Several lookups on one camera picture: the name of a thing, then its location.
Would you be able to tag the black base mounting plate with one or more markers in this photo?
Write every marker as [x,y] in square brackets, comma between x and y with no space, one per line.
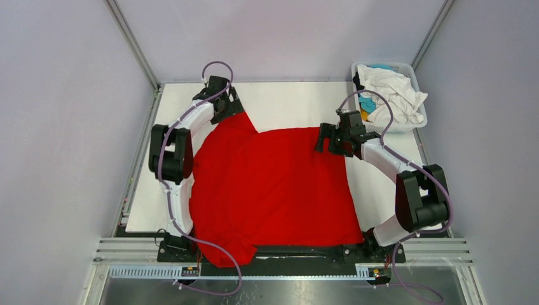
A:
[284,260]

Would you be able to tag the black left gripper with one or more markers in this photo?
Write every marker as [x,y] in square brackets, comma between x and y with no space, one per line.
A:
[233,106]

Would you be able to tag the teal garment in basket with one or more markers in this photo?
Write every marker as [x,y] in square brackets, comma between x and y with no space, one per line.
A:
[366,103]

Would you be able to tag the white slotted cable duct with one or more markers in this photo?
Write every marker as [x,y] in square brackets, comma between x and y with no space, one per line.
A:
[192,273]

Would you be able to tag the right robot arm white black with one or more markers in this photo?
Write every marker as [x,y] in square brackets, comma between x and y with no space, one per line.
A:
[421,196]

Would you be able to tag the white plastic laundry basket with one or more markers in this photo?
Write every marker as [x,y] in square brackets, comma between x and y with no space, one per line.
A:
[408,71]

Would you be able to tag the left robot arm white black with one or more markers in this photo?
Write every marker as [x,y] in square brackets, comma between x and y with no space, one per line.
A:
[171,159]

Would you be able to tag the black garment in basket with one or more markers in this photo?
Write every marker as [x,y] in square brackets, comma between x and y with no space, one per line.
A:
[357,82]

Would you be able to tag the red t shirt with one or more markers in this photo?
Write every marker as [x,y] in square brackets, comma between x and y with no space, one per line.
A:
[272,188]

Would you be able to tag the white t shirt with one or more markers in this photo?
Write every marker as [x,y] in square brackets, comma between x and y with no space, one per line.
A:
[392,92]

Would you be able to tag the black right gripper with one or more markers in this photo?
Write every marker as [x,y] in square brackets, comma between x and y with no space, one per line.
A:
[329,131]

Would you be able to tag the orange garment in basket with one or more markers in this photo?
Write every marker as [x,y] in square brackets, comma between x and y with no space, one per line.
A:
[364,115]

